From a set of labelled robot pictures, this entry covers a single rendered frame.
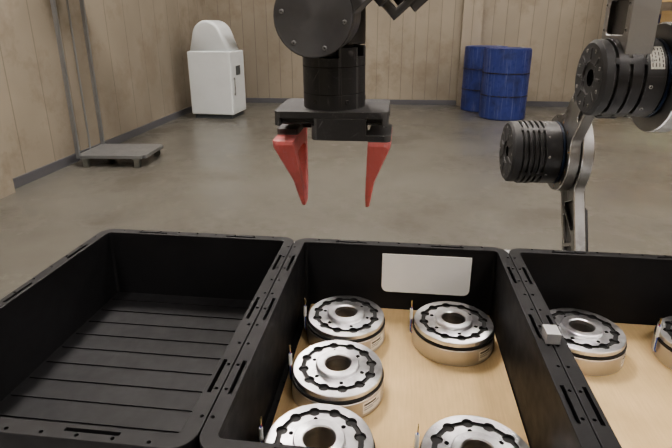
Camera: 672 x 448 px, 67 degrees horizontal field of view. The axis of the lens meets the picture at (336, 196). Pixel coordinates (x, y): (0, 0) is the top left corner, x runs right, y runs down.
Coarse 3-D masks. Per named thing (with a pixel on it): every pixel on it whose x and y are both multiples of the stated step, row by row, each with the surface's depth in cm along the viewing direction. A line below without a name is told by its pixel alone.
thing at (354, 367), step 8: (328, 352) 58; (336, 352) 58; (344, 352) 58; (320, 360) 57; (328, 360) 58; (352, 360) 57; (320, 368) 56; (352, 368) 56; (328, 376) 55; (336, 376) 55; (344, 376) 55; (352, 376) 55
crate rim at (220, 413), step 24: (312, 240) 73; (336, 240) 73; (288, 264) 66; (504, 264) 66; (264, 312) 55; (528, 312) 55; (264, 336) 52; (240, 360) 47; (552, 360) 47; (240, 384) 44; (552, 384) 44; (216, 408) 41; (576, 408) 41; (216, 432) 39; (576, 432) 39
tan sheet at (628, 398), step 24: (648, 336) 68; (624, 360) 63; (648, 360) 63; (600, 384) 59; (624, 384) 59; (648, 384) 59; (624, 408) 55; (648, 408) 55; (624, 432) 52; (648, 432) 52
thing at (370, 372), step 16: (304, 352) 59; (320, 352) 59; (352, 352) 59; (368, 352) 59; (304, 368) 57; (368, 368) 57; (304, 384) 54; (320, 384) 54; (336, 384) 54; (352, 384) 54; (368, 384) 54; (336, 400) 52
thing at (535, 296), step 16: (512, 256) 68; (528, 256) 70; (544, 256) 69; (560, 256) 69; (576, 256) 69; (592, 256) 69; (608, 256) 68; (624, 256) 68; (640, 256) 68; (656, 256) 68; (528, 272) 64; (528, 288) 60; (544, 304) 57; (544, 320) 53; (560, 352) 48; (576, 368) 46; (576, 384) 44; (592, 400) 42; (592, 416) 40; (608, 432) 39
